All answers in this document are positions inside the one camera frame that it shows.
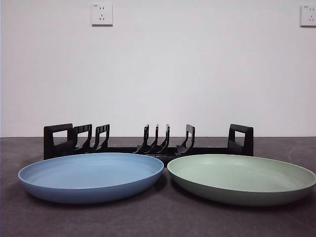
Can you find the white wall socket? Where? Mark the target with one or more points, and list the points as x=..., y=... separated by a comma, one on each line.
x=102, y=14
x=308, y=16

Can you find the green round plate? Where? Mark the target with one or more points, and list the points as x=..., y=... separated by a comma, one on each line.
x=242, y=180

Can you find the black plastic plate rack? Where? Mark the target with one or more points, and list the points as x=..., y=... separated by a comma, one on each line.
x=212, y=150

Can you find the blue round plate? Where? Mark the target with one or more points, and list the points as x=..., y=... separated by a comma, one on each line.
x=86, y=177

